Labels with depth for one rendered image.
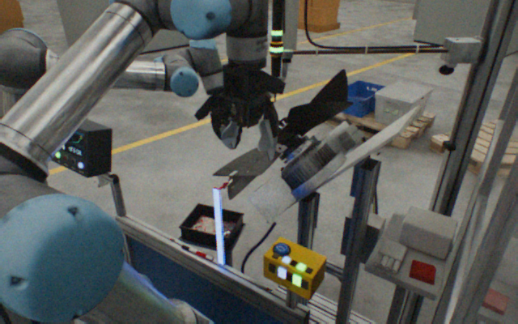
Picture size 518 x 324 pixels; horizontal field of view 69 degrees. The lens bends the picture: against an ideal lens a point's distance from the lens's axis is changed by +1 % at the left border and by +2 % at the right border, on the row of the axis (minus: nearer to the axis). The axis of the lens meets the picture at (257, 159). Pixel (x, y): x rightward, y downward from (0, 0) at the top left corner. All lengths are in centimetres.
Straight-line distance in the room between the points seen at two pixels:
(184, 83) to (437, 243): 104
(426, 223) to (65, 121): 127
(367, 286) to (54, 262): 229
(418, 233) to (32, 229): 132
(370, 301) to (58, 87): 220
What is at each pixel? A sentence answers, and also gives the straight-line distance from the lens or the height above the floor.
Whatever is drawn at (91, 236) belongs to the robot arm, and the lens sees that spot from 41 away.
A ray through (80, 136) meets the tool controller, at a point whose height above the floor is 123.
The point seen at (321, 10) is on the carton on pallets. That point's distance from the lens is 941.
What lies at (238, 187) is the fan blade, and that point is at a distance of 159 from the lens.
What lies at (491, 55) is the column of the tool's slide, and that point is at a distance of 150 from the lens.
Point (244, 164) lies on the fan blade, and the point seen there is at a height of 119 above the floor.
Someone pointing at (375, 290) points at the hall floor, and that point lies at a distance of 256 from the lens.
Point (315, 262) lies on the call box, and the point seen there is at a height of 107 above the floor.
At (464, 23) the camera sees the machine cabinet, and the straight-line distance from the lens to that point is 850.
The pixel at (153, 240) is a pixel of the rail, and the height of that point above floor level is 83.
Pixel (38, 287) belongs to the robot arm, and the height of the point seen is 160.
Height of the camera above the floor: 186
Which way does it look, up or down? 30 degrees down
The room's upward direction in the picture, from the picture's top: straight up
